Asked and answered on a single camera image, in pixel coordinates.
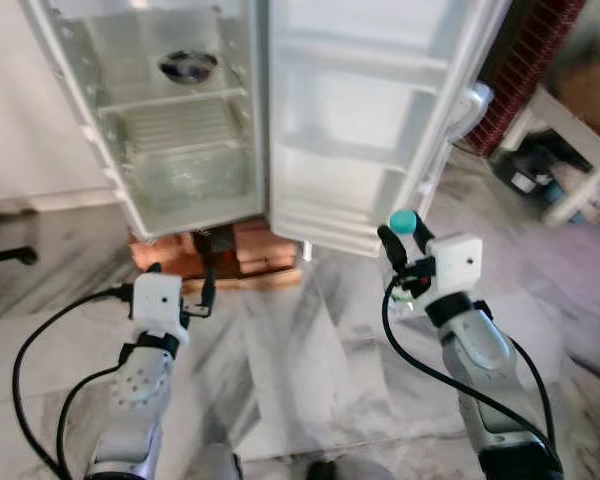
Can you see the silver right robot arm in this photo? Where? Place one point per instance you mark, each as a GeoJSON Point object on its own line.
{"type": "Point", "coordinates": [485, 370]}

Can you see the white fridge body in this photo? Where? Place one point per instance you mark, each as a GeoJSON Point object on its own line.
{"type": "Point", "coordinates": [170, 150]}

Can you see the white fridge door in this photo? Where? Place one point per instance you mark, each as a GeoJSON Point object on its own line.
{"type": "Point", "coordinates": [360, 120]}

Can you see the glass fridge shelf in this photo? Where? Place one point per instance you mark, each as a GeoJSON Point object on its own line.
{"type": "Point", "coordinates": [170, 100]}

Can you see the orange wooden board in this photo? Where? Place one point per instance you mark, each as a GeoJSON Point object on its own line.
{"type": "Point", "coordinates": [260, 278]}

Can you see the clear crisper drawer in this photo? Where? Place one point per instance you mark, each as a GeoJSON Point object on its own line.
{"type": "Point", "coordinates": [185, 165]}

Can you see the black box with white label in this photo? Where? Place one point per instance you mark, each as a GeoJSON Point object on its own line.
{"type": "Point", "coordinates": [525, 172]}

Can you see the blue plastic bin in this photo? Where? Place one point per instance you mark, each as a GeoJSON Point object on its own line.
{"type": "Point", "coordinates": [563, 205]}

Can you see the black chair base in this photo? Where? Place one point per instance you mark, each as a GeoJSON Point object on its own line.
{"type": "Point", "coordinates": [10, 256]}

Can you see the white table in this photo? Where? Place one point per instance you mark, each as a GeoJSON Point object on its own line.
{"type": "Point", "coordinates": [575, 125]}

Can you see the dark bowl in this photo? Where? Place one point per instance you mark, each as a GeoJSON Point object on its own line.
{"type": "Point", "coordinates": [188, 66]}

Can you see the brown wooden board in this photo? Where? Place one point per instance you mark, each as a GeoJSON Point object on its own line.
{"type": "Point", "coordinates": [592, 100]}

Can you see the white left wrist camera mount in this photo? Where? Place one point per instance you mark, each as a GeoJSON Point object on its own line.
{"type": "Point", "coordinates": [157, 303]}

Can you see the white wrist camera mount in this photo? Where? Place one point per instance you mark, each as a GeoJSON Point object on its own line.
{"type": "Point", "coordinates": [157, 303]}
{"type": "Point", "coordinates": [457, 265]}

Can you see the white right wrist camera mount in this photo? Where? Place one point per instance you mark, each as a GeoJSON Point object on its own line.
{"type": "Point", "coordinates": [457, 265]}

